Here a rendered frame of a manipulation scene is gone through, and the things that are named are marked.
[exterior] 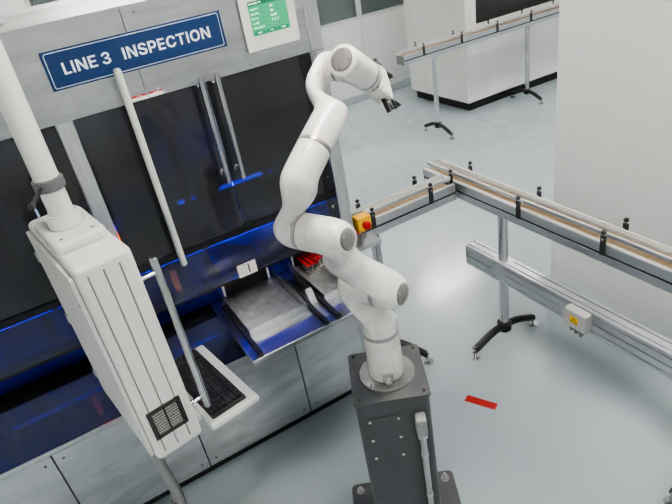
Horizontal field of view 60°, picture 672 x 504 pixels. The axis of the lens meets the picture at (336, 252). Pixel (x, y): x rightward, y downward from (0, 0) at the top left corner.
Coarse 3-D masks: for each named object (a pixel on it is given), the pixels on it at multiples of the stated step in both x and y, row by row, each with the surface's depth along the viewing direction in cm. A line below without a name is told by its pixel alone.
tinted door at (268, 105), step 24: (240, 72) 214; (264, 72) 218; (288, 72) 223; (216, 96) 213; (240, 96) 217; (264, 96) 222; (288, 96) 227; (216, 120) 216; (240, 120) 221; (264, 120) 225; (288, 120) 231; (240, 144) 224; (264, 144) 229; (288, 144) 235; (264, 168) 233; (240, 192) 232; (264, 192) 237; (264, 216) 241
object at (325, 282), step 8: (288, 264) 265; (296, 272) 259; (304, 272) 262; (320, 272) 260; (328, 272) 258; (304, 280) 253; (312, 280) 255; (320, 280) 254; (328, 280) 253; (336, 280) 252; (320, 288) 249; (328, 288) 248; (336, 288) 247; (328, 296) 240; (336, 296) 242
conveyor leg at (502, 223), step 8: (504, 224) 291; (504, 232) 294; (504, 240) 296; (504, 248) 298; (504, 256) 301; (504, 288) 311; (504, 296) 314; (504, 304) 316; (504, 312) 319; (504, 320) 322
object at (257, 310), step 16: (272, 272) 261; (256, 288) 257; (272, 288) 255; (288, 288) 249; (240, 304) 248; (256, 304) 246; (272, 304) 244; (288, 304) 242; (304, 304) 235; (240, 320) 233; (256, 320) 236; (272, 320) 230
